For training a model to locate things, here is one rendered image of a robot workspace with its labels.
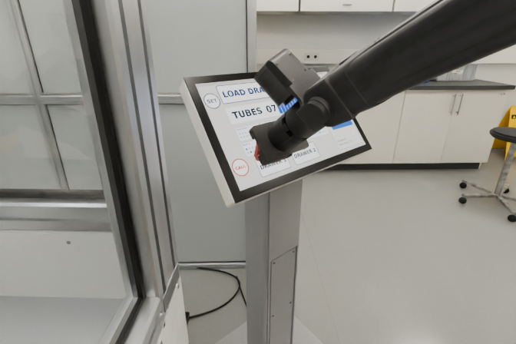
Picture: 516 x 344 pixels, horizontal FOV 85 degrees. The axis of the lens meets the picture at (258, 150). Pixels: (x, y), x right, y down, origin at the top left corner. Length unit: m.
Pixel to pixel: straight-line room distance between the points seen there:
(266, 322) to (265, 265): 0.26
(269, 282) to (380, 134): 2.30
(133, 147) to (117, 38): 0.10
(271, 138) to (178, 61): 0.98
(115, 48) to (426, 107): 3.06
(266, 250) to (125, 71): 0.75
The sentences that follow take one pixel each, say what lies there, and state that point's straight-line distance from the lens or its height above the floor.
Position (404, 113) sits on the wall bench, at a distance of 3.11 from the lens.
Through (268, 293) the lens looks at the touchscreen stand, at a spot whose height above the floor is 0.49.
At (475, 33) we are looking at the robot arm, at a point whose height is 1.28.
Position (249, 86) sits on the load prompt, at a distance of 0.75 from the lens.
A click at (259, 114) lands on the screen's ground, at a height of 1.10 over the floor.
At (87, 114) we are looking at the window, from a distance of 0.27.
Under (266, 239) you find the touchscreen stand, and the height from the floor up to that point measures 0.71.
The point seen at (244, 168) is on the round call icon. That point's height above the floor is 1.01.
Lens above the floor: 1.27
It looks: 21 degrees down
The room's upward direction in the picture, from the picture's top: straight up
